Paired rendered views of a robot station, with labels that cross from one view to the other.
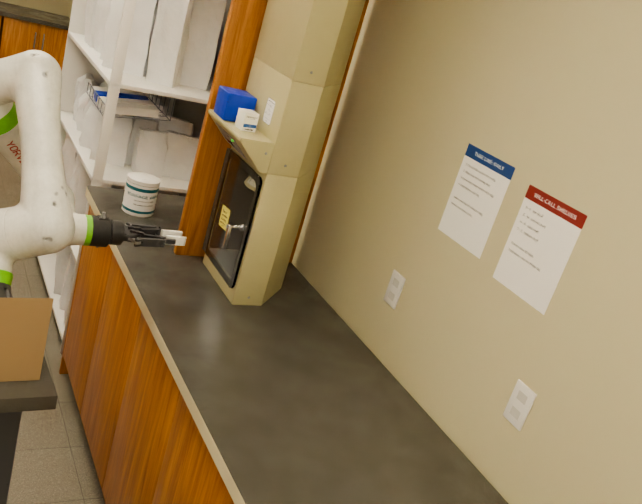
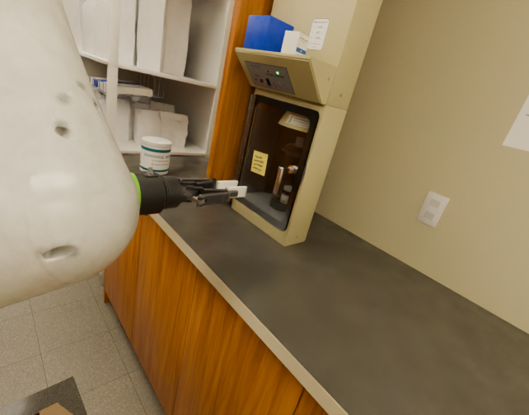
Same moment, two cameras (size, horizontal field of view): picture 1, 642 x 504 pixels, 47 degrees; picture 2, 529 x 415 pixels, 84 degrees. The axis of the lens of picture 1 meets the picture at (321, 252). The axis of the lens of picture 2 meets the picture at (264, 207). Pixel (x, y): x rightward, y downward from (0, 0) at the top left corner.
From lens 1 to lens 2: 1.60 m
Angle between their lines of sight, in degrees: 13
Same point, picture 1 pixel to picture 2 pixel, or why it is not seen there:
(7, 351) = not seen: outside the picture
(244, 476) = not seen: outside the picture
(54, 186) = (53, 76)
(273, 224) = (323, 161)
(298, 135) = (355, 58)
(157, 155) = (154, 128)
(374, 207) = (387, 138)
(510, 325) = not seen: outside the picture
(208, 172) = (231, 122)
